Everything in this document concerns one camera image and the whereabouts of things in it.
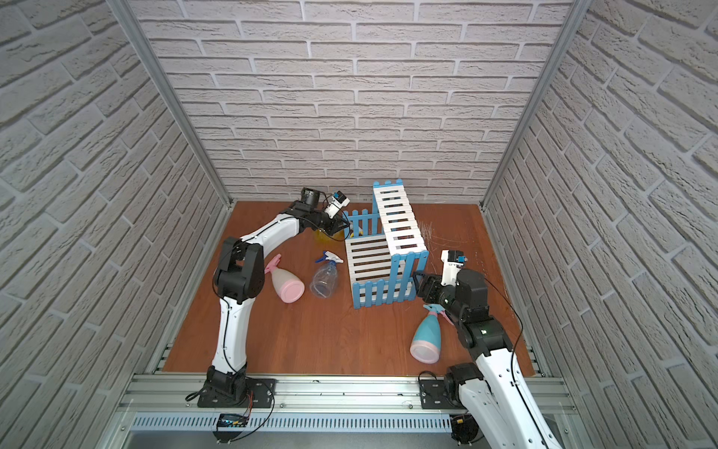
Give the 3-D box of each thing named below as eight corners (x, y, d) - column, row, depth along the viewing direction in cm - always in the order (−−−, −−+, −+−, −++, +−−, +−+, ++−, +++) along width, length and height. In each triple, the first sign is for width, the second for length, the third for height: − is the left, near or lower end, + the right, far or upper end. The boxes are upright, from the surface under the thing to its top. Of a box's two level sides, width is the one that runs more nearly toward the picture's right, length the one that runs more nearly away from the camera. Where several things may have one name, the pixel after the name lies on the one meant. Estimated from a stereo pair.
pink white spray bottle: (287, 308, 90) (282, 298, 84) (265, 277, 97) (258, 266, 91) (307, 294, 94) (303, 283, 88) (284, 265, 101) (279, 253, 95)
